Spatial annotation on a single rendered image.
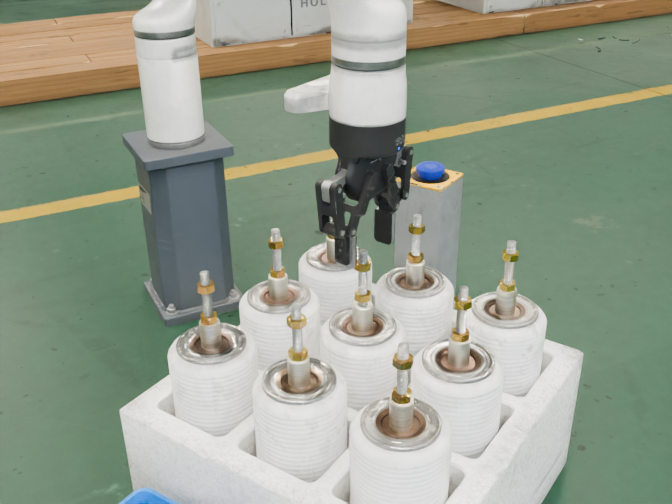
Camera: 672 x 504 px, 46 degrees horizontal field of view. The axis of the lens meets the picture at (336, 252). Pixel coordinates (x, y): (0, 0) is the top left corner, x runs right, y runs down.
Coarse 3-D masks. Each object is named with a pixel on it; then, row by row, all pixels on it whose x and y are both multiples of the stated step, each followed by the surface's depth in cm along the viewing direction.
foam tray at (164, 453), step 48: (576, 384) 97; (144, 432) 86; (192, 432) 84; (240, 432) 84; (528, 432) 83; (144, 480) 90; (192, 480) 84; (240, 480) 79; (288, 480) 77; (336, 480) 77; (480, 480) 77; (528, 480) 89
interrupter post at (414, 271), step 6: (408, 264) 95; (414, 264) 95; (420, 264) 95; (408, 270) 95; (414, 270) 95; (420, 270) 95; (408, 276) 96; (414, 276) 95; (420, 276) 95; (408, 282) 96; (414, 282) 96; (420, 282) 96
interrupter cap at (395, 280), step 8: (392, 272) 99; (400, 272) 98; (424, 272) 98; (432, 272) 98; (384, 280) 97; (392, 280) 97; (400, 280) 97; (424, 280) 97; (432, 280) 97; (440, 280) 97; (392, 288) 95; (400, 288) 95; (408, 288) 96; (416, 288) 96; (424, 288) 95; (432, 288) 95; (440, 288) 95; (408, 296) 94; (416, 296) 93; (424, 296) 93; (432, 296) 94
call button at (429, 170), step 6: (426, 162) 110; (432, 162) 110; (438, 162) 110; (420, 168) 109; (426, 168) 108; (432, 168) 108; (438, 168) 108; (444, 168) 109; (420, 174) 109; (426, 174) 108; (432, 174) 108; (438, 174) 108
